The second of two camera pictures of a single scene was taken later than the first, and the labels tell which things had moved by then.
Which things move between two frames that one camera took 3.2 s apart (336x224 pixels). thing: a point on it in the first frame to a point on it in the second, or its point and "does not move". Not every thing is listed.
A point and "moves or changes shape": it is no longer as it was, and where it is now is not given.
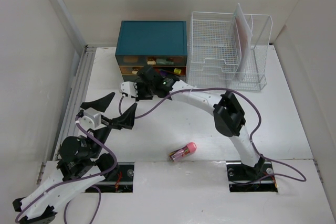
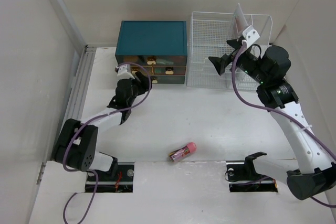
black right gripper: x=140 y=97 to x=220 y=64
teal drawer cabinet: x=161 y=44 does not move
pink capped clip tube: x=176 y=154 does not move
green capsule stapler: x=164 y=61 does not move
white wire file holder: x=250 y=73 does not move
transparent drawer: x=151 y=60 does not move
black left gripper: x=117 y=123 to x=144 y=84
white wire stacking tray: x=213 y=55 does not move
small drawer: x=170 y=69 moves or changes shape
